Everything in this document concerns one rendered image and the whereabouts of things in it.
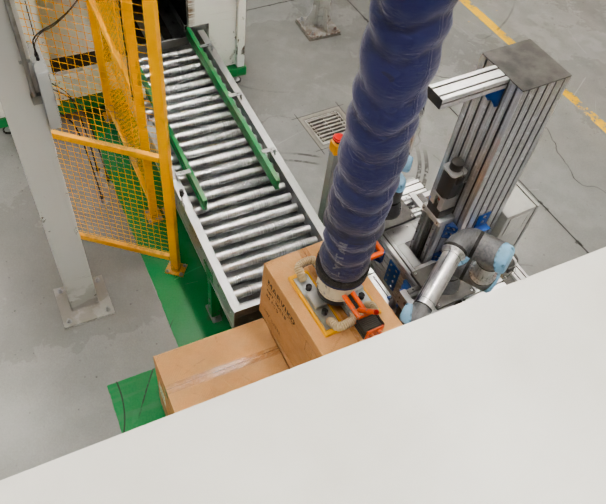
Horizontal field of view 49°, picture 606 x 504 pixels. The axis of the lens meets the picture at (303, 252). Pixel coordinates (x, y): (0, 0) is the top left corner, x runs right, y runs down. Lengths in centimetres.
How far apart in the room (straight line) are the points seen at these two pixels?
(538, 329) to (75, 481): 17
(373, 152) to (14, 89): 155
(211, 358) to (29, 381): 117
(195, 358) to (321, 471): 316
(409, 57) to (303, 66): 396
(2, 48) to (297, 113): 297
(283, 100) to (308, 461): 529
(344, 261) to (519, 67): 99
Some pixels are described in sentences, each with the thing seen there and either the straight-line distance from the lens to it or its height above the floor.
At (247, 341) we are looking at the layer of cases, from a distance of 341.
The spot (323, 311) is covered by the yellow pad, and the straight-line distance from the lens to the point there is 285.
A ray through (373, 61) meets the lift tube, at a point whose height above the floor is 238.
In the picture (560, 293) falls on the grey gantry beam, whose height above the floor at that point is 332.
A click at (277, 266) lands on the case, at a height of 108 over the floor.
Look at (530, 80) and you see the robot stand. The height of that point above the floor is 203.
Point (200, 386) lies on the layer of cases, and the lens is 330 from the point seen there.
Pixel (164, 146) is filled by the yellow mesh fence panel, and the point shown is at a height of 111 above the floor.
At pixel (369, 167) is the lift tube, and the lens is 218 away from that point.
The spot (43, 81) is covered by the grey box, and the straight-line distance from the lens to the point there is 293.
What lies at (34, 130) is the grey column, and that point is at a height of 145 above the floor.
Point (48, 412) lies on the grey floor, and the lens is 396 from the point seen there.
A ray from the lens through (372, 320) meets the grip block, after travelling 275.
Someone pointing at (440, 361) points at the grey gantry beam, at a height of 332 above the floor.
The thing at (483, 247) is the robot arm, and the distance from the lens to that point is 257.
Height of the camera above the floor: 352
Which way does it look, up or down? 53 degrees down
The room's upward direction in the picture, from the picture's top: 9 degrees clockwise
